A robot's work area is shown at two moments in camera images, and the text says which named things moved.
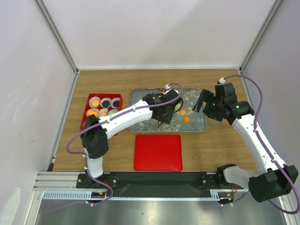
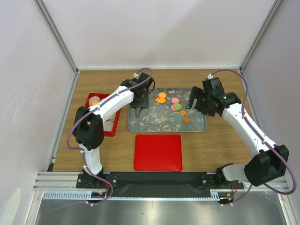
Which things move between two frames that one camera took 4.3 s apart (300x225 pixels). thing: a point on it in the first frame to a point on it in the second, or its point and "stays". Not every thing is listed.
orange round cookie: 95,103 stays
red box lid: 158,153 stays
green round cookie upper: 177,106 stays
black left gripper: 166,119 to 143,104
